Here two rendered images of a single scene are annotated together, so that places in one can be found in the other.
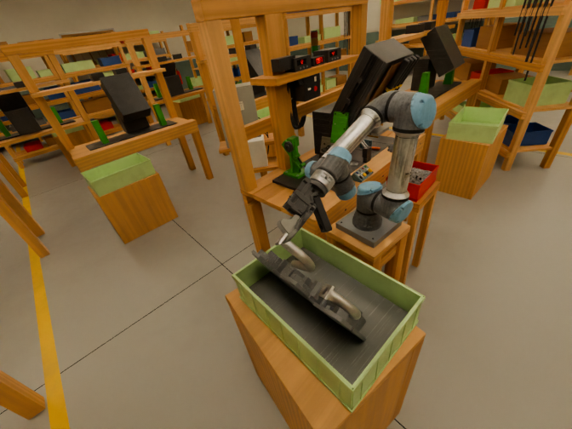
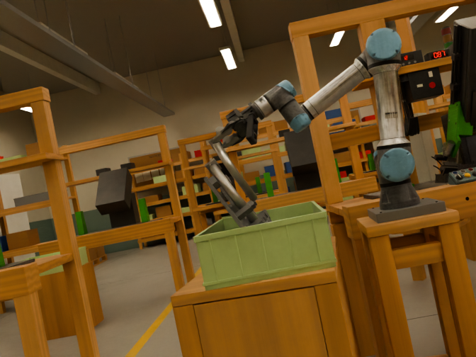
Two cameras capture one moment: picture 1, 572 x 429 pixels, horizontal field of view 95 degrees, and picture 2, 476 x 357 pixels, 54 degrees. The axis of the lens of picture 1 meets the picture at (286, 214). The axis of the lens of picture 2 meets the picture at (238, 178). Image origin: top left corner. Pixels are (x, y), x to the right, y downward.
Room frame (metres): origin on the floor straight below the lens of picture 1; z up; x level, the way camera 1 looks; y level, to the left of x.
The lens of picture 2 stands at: (-0.65, -1.21, 1.09)
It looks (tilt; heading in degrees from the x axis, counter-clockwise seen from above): 1 degrees up; 43
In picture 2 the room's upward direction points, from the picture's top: 12 degrees counter-clockwise
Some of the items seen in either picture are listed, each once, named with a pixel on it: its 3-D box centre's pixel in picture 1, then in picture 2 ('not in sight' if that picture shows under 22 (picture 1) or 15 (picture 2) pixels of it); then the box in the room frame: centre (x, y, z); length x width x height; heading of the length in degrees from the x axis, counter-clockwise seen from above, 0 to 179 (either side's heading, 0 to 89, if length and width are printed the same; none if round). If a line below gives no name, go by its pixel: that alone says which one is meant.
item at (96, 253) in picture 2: not in sight; (80, 258); (4.42, 8.72, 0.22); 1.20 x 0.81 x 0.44; 41
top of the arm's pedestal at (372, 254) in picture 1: (366, 230); (403, 219); (1.08, -0.42, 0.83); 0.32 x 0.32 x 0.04; 35
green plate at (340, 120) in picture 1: (341, 127); (459, 122); (1.80, -0.48, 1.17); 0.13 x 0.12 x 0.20; 131
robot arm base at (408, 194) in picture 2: (367, 214); (397, 193); (1.08, -0.42, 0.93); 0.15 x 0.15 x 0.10
